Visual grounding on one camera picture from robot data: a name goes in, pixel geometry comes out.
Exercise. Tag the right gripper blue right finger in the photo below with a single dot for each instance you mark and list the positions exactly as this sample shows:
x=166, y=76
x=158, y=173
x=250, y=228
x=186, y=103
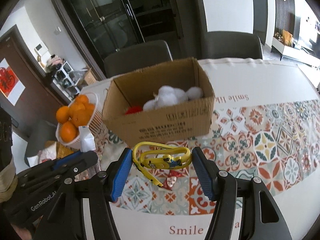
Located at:
x=206, y=171

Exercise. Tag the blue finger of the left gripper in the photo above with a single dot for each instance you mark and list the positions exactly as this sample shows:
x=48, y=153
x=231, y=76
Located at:
x=59, y=162

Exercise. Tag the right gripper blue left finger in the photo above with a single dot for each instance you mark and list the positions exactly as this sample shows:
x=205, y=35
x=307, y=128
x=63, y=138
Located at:
x=119, y=173

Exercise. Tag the red candy wrapper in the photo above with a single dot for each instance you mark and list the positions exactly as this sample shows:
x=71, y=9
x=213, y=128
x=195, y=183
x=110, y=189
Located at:
x=170, y=180

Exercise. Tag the red green plush strawberry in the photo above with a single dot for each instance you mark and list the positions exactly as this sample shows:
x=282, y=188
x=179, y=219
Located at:
x=134, y=110

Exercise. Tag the white plush toy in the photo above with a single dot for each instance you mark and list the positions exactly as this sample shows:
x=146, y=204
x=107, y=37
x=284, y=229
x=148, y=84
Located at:
x=170, y=96

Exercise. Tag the orange fruit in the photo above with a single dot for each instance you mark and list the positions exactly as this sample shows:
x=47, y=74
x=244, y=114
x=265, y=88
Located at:
x=81, y=98
x=80, y=117
x=68, y=132
x=62, y=114

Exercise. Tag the white plastic fruit basket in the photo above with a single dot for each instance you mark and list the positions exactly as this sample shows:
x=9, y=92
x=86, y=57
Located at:
x=94, y=124

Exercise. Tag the patterned tile table runner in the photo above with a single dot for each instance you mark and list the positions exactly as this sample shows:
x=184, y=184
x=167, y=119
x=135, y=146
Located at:
x=277, y=142

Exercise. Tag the brown entrance door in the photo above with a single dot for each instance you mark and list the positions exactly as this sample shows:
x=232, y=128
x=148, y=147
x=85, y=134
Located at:
x=26, y=95

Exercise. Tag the brown cardboard box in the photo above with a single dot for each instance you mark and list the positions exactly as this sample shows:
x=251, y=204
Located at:
x=182, y=121

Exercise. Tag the white shoe rack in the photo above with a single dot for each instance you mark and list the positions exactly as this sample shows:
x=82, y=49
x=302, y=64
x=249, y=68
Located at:
x=67, y=78

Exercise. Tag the dark grey dining chair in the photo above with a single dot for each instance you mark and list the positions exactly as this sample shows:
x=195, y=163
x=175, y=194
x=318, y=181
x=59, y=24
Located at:
x=231, y=44
x=137, y=56

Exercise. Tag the white tv console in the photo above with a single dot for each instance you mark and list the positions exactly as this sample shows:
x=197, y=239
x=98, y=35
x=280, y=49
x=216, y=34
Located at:
x=294, y=54

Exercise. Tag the black glass cabinet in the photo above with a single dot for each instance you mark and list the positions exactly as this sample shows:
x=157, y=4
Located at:
x=99, y=28

